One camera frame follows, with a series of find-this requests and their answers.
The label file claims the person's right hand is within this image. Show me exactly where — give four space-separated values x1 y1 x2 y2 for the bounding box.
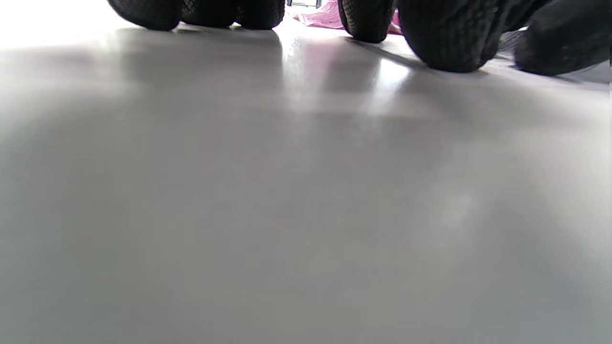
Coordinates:
514 0 612 76

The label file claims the pink paper invoice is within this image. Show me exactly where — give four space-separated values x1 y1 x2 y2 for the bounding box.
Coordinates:
292 0 403 36

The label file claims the person's left hand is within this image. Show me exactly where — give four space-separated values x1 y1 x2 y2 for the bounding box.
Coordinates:
106 0 550 73

